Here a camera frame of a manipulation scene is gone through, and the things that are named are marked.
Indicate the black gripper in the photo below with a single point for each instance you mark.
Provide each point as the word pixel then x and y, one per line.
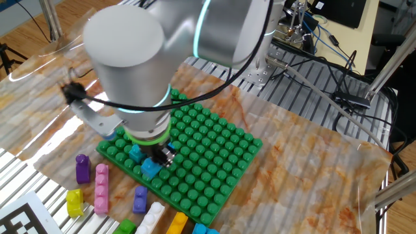
pixel 156 149

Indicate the sky blue three-stud block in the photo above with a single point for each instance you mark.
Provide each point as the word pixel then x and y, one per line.
pixel 150 168

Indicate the teal long block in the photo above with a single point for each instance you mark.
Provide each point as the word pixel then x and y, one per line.
pixel 136 155

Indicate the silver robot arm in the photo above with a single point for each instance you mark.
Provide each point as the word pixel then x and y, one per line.
pixel 130 48

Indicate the indigo two-stud block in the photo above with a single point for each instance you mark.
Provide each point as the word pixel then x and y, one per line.
pixel 140 201

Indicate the green studded baseplate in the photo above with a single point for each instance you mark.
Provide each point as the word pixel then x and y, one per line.
pixel 211 162

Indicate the white four-stud long block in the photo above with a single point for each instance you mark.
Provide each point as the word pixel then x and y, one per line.
pixel 150 219

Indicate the pink long block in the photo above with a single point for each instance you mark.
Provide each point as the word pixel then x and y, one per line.
pixel 101 191

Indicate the orange-yellow four-stud long block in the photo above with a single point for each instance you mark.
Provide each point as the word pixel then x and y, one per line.
pixel 177 224

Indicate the green two-stud block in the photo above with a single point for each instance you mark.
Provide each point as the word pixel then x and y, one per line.
pixel 125 227

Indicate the dark purple sloped block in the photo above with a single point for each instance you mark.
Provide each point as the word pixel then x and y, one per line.
pixel 83 170

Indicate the blue square four-stud block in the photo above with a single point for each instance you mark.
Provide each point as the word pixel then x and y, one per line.
pixel 204 229

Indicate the lemon yellow small block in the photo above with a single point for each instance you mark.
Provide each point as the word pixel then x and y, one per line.
pixel 74 203

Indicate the printed marker tag paper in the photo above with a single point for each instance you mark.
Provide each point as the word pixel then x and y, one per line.
pixel 22 216

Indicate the marble pattern mat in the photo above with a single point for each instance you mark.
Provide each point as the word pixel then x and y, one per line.
pixel 308 182

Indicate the black tripod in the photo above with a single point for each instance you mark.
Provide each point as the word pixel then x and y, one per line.
pixel 4 57

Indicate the small metal stand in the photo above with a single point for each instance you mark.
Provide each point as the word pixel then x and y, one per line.
pixel 297 29

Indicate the black power strip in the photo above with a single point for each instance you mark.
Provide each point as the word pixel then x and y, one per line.
pixel 352 100

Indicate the beige desk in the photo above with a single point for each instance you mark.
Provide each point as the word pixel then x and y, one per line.
pixel 354 42

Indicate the black laptop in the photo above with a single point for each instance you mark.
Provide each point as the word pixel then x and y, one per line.
pixel 344 13

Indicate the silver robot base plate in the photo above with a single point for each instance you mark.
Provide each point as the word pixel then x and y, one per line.
pixel 263 74

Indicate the aluminium frame post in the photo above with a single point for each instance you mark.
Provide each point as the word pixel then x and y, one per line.
pixel 396 190
pixel 50 19
pixel 390 66

